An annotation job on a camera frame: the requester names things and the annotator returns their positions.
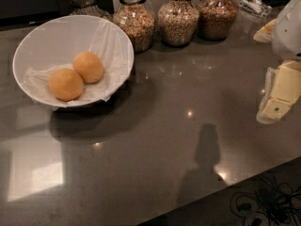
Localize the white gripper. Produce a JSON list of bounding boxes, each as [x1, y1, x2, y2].
[[253, 0, 301, 124]]

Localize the white bowl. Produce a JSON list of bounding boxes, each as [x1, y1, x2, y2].
[[12, 14, 135, 109]]

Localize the clear plastic packet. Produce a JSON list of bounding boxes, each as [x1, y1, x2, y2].
[[235, 0, 272, 18]]

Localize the glass jar brown grains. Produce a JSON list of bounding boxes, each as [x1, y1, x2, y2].
[[198, 0, 238, 41]]

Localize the glass jar pale grains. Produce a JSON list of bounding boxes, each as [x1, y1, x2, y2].
[[157, 0, 199, 47]]

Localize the glass jar mixed cereal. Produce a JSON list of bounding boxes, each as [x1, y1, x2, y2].
[[113, 0, 155, 53]]

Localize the white paper liner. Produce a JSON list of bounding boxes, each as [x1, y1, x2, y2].
[[22, 21, 133, 112]]

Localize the empty glass jar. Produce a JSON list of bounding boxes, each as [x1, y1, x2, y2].
[[71, 0, 111, 21]]

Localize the dark cabinet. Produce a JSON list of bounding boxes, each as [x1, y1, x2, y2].
[[0, 0, 71, 27]]

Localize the black cable tangle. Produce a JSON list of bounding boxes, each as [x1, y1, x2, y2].
[[230, 174, 301, 226]]

